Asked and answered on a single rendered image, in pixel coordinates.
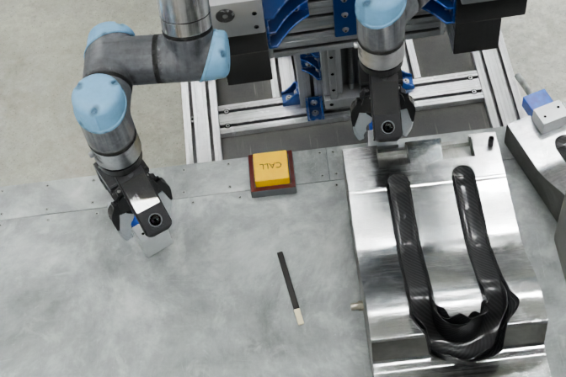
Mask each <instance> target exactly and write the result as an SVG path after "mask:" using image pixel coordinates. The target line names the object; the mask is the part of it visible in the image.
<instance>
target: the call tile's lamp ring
mask: <svg viewBox="0 0 566 377"><path fill-rule="evenodd" d="M286 153H287V154H288V157H289V164H290V172H291V183H290V184H283V185H276V186H269V187H262V188H255V187H254V169H253V155H248V164H249V174H250V184H251V192H257V191H265V190H271V189H285V188H292V187H296V182H295V174H294V167H293V159H292V151H291V150H290V151H286Z"/></svg>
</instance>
